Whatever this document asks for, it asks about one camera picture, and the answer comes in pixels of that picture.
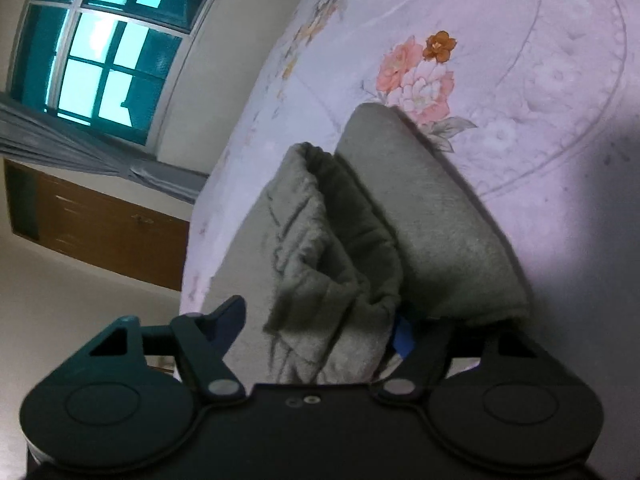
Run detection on grey curtain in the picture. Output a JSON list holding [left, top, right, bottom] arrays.
[[0, 92, 210, 203]]

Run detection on bed with pink floral sheet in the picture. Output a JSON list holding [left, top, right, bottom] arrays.
[[180, 0, 640, 361]]

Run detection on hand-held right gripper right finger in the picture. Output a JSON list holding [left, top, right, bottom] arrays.
[[374, 316, 562, 404]]

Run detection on brown wooden door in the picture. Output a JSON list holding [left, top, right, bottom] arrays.
[[4, 159, 192, 292]]

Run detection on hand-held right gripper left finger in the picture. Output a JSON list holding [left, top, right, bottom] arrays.
[[89, 295, 247, 404]]

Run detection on grey pants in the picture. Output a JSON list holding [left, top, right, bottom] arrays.
[[262, 102, 531, 386]]

